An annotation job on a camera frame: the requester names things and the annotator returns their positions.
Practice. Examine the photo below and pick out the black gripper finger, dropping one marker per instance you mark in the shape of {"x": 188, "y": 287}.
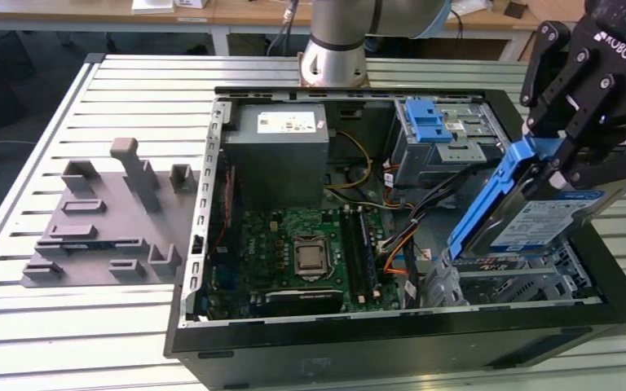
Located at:
{"x": 595, "y": 159}
{"x": 546, "y": 73}

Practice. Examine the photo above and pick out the hard disk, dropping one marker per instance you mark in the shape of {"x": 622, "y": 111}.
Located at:
{"x": 535, "y": 220}

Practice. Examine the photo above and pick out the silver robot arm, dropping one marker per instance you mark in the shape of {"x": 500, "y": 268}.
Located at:
{"x": 335, "y": 32}

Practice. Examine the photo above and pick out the metal disk bay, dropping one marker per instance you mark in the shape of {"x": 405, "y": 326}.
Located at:
{"x": 508, "y": 281}

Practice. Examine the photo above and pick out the blue plastic drive latch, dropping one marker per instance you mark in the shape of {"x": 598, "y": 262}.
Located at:
{"x": 427, "y": 122}

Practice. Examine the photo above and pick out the metal drive cage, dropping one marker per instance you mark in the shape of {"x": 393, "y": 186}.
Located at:
{"x": 416, "y": 163}

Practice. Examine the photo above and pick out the installed RAM stick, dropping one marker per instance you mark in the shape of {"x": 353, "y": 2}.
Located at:
{"x": 368, "y": 252}

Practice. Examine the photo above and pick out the grey power supply unit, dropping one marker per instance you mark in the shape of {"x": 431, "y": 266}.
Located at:
{"x": 275, "y": 171}

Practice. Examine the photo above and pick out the silver CPU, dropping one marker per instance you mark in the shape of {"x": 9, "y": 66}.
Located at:
{"x": 311, "y": 258}

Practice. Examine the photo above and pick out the black open PC case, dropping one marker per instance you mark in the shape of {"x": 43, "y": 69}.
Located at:
{"x": 399, "y": 346}

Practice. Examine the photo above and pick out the wooden desk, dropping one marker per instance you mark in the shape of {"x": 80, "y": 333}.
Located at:
{"x": 236, "y": 18}

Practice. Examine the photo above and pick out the CPU socket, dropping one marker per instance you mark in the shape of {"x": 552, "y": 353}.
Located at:
{"x": 293, "y": 260}

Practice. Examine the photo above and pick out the black graphics card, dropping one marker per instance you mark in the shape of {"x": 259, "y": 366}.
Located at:
{"x": 301, "y": 301}

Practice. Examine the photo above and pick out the green motherboard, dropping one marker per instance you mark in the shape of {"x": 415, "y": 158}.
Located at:
{"x": 264, "y": 252}

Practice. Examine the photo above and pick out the white box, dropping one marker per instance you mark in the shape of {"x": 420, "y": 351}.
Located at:
{"x": 152, "y": 6}

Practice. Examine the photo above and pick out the grey plastic parts rack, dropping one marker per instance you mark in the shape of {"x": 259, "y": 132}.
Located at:
{"x": 112, "y": 228}

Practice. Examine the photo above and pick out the RAM stick on rack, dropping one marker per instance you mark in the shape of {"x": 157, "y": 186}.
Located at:
{"x": 89, "y": 245}

